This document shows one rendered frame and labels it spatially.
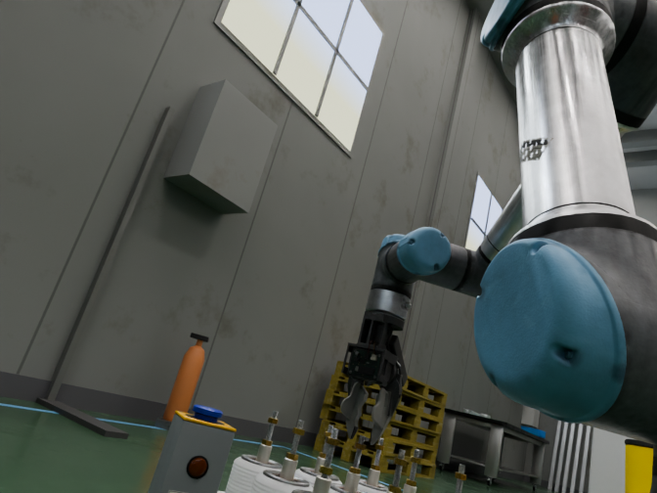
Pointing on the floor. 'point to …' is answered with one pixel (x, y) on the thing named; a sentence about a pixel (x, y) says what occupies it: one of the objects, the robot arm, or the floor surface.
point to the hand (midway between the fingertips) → (364, 433)
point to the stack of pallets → (412, 409)
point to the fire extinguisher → (181, 399)
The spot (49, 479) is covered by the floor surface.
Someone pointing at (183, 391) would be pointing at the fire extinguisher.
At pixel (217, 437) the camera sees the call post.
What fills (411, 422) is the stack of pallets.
